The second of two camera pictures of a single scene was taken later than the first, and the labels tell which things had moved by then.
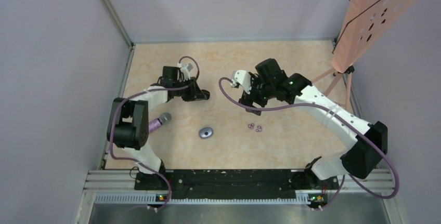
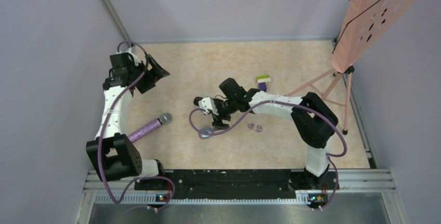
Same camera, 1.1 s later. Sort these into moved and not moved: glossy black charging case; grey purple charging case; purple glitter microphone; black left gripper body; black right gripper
Moved: black right gripper; black left gripper body; glossy black charging case
Not moved: purple glitter microphone; grey purple charging case
